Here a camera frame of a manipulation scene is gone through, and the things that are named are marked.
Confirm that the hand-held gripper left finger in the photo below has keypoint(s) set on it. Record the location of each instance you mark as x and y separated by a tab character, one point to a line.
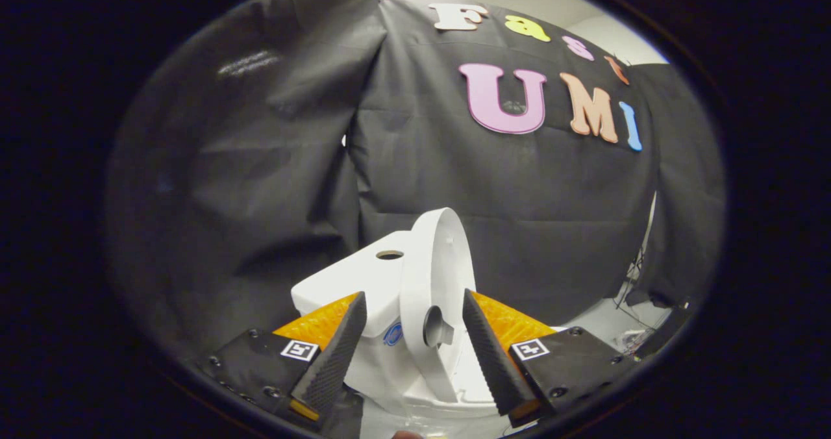
334	354

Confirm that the black box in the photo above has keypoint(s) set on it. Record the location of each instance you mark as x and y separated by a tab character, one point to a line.
665	328

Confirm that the black backdrop cloth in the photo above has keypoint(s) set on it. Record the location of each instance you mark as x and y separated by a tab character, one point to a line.
260	166

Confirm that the thin black stand pole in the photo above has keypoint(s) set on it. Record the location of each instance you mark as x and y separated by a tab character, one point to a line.
639	257

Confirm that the white toilet lid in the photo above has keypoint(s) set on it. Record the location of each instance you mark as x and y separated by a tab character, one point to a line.
448	263

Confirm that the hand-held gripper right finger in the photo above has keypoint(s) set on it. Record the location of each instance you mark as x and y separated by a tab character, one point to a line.
490	354

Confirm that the white toilet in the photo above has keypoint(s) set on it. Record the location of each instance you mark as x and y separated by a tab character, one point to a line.
357	276

